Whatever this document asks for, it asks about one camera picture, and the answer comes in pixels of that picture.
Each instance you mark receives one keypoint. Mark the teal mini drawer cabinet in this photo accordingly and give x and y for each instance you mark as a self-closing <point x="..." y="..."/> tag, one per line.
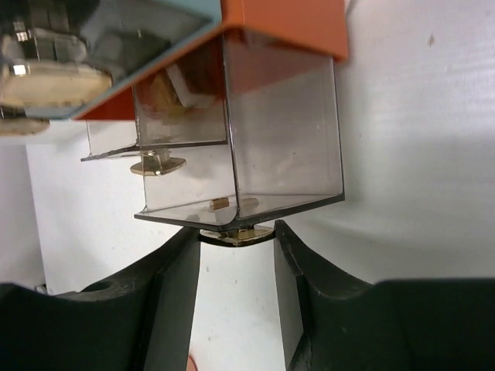
<point x="78" y="60"/>

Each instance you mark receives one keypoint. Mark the grey eraser block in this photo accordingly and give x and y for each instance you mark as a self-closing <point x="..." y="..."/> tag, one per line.
<point x="187" y="94"/>

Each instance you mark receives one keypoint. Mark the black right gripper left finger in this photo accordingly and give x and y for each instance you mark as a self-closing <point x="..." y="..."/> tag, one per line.
<point x="139" y="318"/>

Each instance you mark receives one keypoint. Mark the orange usb stick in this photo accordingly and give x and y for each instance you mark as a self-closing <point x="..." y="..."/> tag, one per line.
<point x="191" y="365"/>

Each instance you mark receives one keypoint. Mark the clear drawer with gold knob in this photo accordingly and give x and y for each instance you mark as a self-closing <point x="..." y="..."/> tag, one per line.
<point x="151" y="137"/>

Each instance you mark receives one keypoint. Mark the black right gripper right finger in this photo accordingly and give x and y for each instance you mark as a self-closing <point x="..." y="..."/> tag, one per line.
<point x="331" y="320"/>

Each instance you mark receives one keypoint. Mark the yellow small eraser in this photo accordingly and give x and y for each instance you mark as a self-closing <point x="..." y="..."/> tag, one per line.
<point x="164" y="97"/>

